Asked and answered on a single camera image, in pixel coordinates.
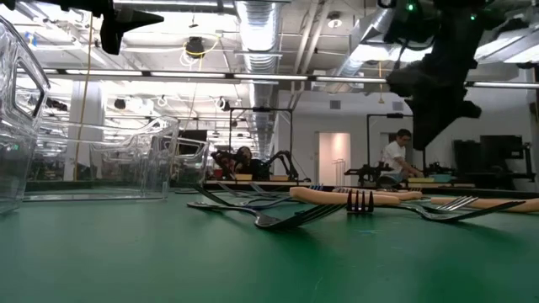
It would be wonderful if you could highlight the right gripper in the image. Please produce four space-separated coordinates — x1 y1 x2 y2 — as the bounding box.
386 24 485 151

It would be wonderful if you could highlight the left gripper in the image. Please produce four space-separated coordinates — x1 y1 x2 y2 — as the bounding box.
58 0 165 56

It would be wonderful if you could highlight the wooden handled silver fork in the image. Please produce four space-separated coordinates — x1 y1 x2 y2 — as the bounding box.
431 196 539 214
332 188 424 202
289 186 480 212

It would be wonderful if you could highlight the black metal fork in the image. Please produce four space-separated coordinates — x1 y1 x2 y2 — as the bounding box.
374 200 526 225
345 189 375 214
191 183 275 208
186 200 347 231

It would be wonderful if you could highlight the person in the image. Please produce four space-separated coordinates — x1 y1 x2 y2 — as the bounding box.
380 128 425 184
233 146 264 181

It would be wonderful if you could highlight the black ceiling device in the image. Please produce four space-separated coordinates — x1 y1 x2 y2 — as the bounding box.
184 36 207 59

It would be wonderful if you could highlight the lit doorway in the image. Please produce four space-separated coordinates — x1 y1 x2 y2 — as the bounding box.
318 132 353 187

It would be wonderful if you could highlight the clear plastic bin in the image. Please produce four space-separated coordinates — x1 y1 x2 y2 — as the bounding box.
170 136 211 195
0 14 52 216
23 115 182 203

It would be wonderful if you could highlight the green table mat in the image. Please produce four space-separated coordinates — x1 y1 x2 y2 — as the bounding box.
0 184 539 303

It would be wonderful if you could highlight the black table frame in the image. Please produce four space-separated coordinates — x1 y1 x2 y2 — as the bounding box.
24 179 539 199

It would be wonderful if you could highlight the ceiling light rail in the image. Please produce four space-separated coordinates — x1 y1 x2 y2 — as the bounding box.
16 66 539 90

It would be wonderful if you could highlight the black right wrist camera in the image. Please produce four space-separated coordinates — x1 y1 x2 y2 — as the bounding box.
376 0 437 45

